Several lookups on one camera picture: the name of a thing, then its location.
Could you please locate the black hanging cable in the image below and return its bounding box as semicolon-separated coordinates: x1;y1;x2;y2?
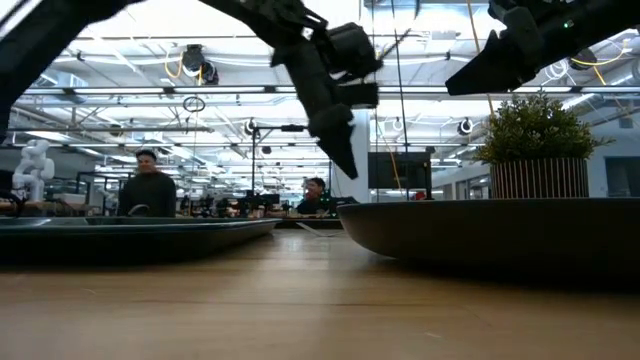
389;0;411;201

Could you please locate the black background monitor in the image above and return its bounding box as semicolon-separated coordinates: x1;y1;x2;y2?
367;151;434;192

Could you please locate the white humanoid robot figure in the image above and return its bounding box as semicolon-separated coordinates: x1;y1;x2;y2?
10;138;56;204

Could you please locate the green plant in ribbed pot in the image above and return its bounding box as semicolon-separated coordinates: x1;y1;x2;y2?
474;92;615;200

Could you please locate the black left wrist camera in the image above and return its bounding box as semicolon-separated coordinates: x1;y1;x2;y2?
327;22;384;81

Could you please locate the standing person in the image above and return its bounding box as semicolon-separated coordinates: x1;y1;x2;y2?
117;148;178;218

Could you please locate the seated person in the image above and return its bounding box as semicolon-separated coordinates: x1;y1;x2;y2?
295;177;334;216

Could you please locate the black ceiling cable reel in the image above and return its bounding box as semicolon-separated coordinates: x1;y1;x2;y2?
180;43;220;86
570;48;599;72

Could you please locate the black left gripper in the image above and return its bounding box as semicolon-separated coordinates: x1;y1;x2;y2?
269;27;380;180

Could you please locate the black round plate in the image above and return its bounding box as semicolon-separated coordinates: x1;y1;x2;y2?
337;197;640;284

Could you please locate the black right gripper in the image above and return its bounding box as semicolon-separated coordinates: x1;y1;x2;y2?
444;0;547;96

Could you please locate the black background rig frame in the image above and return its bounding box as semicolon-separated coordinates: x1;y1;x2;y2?
249;123;311;201

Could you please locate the dark green serving tray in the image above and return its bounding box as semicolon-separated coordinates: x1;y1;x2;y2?
0;215;283;265

